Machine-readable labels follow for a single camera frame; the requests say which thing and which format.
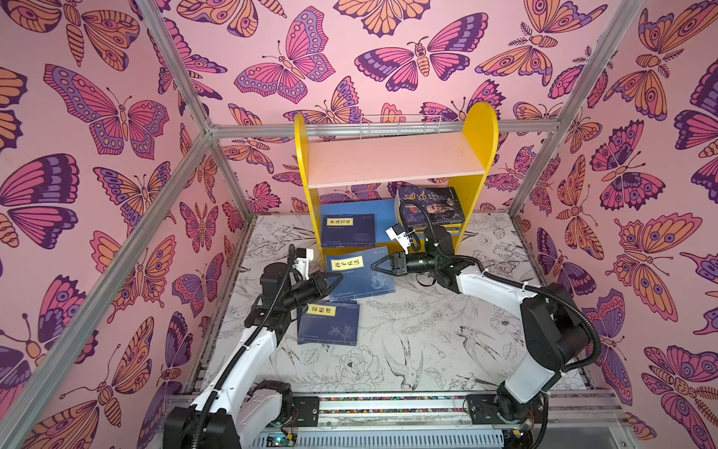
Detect small green circuit board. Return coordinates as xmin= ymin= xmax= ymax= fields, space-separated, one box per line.
xmin=265 ymin=432 xmax=297 ymax=448

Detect aluminium frame bars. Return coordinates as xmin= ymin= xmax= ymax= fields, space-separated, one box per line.
xmin=0 ymin=0 xmax=646 ymax=449

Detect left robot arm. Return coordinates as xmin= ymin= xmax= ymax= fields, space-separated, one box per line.
xmin=162 ymin=245 xmax=343 ymax=448

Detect dark blue portrait book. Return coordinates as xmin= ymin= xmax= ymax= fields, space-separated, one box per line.
xmin=395 ymin=184 xmax=466 ymax=230

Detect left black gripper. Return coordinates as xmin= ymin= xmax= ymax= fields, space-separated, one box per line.
xmin=277 ymin=273 xmax=340 ymax=314

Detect yellow pink blue bookshelf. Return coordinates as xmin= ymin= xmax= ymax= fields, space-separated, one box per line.
xmin=294 ymin=103 xmax=499 ymax=263

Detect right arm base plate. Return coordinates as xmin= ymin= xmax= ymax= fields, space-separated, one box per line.
xmin=465 ymin=393 xmax=548 ymax=427

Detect navy book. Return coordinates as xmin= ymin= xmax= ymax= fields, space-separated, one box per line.
xmin=321 ymin=214 xmax=376 ymax=249
xmin=325 ymin=247 xmax=396 ymax=302
xmin=297 ymin=301 xmax=361 ymax=346

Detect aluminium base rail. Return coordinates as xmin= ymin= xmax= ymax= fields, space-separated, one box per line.
xmin=150 ymin=391 xmax=635 ymax=449

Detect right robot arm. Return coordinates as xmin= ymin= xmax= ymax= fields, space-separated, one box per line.
xmin=371 ymin=224 xmax=601 ymax=424

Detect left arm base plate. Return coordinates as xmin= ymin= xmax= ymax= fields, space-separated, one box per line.
xmin=282 ymin=396 xmax=321 ymax=428

